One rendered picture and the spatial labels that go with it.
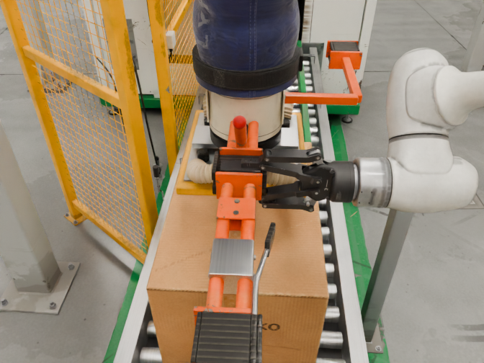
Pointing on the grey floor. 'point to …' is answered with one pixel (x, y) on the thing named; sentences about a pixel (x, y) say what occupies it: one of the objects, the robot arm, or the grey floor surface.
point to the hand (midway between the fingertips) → (239, 178)
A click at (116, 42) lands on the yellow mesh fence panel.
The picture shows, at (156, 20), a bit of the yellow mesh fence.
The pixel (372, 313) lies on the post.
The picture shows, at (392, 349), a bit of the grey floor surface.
